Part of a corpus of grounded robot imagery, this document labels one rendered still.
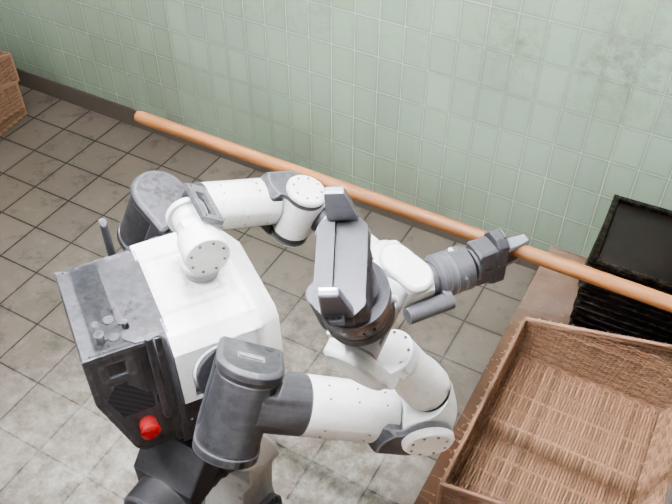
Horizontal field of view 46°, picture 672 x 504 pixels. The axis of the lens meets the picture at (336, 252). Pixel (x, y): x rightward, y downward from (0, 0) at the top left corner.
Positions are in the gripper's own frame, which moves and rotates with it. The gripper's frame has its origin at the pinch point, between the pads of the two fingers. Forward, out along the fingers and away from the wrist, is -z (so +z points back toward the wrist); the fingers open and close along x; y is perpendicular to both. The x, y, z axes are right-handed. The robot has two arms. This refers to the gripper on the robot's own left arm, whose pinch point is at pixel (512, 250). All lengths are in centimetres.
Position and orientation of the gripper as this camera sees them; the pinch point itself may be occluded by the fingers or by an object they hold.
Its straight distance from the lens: 159.8
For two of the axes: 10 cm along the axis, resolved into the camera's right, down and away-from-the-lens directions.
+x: 0.1, 7.2, 6.9
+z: -9.0, 3.0, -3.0
